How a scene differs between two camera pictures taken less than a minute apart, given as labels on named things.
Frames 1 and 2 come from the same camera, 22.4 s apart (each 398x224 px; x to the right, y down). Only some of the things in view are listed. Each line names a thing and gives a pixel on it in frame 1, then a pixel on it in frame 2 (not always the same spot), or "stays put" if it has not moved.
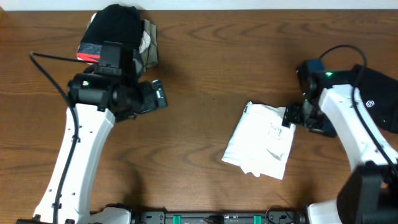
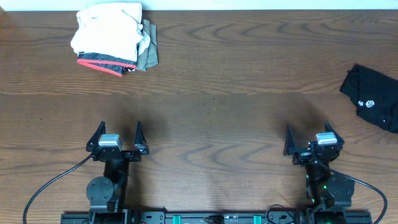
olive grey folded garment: (149, 58) stays put
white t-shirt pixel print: (260, 144) to (112, 29)
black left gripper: (148, 102) to (139, 145)
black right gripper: (291, 115) to (290, 149)
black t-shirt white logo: (379, 94) stays put
